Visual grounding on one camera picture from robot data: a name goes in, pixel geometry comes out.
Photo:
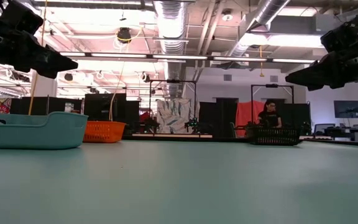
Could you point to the grey office chair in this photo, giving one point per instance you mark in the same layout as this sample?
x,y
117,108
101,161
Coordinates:
x,y
323,128

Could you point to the grey rectangular ceiling duct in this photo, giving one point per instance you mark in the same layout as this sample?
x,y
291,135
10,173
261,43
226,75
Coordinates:
x,y
297,25

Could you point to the teal plastic bin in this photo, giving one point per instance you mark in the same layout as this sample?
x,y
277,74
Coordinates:
x,y
26,133

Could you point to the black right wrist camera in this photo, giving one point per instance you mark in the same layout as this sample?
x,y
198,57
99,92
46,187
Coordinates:
x,y
346,32

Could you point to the small black green robot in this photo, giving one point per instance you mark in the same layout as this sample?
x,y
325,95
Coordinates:
x,y
192,124

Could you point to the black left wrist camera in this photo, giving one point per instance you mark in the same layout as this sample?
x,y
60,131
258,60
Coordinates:
x,y
22,17

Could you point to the white leaf patterned cloth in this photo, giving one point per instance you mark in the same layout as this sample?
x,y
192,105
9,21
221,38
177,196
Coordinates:
x,y
174,115

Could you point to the orange red hanging cloth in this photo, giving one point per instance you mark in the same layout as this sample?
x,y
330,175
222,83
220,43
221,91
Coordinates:
x,y
245,113

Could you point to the ribbed silver ceiling duct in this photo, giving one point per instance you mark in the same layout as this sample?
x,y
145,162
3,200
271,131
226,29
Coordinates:
x,y
171,28

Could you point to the black plastic mesh basket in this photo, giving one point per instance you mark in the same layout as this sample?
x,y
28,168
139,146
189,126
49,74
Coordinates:
x,y
273,137

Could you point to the orange plastic basket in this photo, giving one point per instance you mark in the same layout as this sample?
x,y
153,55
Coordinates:
x,y
104,132

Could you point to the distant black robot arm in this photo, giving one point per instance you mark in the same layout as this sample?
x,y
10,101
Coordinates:
x,y
305,126

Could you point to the black ceiling dome fixture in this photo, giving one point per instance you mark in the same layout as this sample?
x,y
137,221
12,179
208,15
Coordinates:
x,y
124,35

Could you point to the tall black partition panel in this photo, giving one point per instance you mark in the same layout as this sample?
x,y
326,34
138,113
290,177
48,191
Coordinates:
x,y
101,107

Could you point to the small black robot rig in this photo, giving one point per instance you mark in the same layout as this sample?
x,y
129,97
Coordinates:
x,y
149,126

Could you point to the dark computer monitor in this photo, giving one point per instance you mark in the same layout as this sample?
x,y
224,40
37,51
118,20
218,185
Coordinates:
x,y
348,109

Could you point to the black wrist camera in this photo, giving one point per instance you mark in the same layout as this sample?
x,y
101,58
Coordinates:
x,y
22,17
346,32

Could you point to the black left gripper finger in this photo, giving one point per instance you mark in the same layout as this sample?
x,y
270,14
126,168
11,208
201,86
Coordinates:
x,y
48,63
50,49

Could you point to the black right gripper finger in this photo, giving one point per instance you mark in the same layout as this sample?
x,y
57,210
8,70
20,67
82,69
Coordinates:
x,y
317,63
319,76

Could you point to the smooth silver ceiling duct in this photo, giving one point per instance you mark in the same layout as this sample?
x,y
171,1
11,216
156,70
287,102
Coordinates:
x,y
269,12

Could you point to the person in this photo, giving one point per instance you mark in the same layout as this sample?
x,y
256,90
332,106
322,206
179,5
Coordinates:
x,y
270,116

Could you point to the long ceiling light bar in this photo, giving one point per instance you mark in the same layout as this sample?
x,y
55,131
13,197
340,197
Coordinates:
x,y
179,57

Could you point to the white pillar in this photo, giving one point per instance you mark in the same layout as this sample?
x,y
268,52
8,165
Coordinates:
x,y
47,88

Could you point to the small white container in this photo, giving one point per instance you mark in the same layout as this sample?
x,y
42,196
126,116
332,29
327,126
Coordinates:
x,y
69,107

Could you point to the low black partition panel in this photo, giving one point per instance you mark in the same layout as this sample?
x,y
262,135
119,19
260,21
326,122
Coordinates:
x,y
42,105

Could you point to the black table edge rail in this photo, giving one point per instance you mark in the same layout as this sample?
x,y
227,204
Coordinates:
x,y
154,137

